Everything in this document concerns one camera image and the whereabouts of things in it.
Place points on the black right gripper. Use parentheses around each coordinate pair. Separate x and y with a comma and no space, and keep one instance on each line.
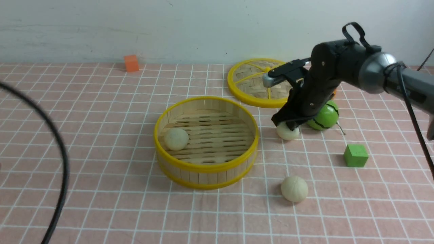
(331,63)

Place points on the white bun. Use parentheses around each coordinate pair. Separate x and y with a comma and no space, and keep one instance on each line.
(176,139)
(287,134)
(294,189)

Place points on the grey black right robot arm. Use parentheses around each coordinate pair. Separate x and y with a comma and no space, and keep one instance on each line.
(381,72)

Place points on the yellow-rimmed woven steamer lid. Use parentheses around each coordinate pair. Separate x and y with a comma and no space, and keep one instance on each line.
(245,83)

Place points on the yellow-rimmed bamboo steamer tray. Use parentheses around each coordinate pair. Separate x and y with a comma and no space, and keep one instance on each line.
(222,146)

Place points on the green toy round fruit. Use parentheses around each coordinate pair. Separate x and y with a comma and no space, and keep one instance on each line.
(326,118)

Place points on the green foam cube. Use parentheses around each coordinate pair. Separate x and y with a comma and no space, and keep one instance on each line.
(355,156)

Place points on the pink checkered tablecloth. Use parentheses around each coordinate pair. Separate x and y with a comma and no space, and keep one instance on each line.
(118,195)

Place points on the orange foam cube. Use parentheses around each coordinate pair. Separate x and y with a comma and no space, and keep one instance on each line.
(131,63)

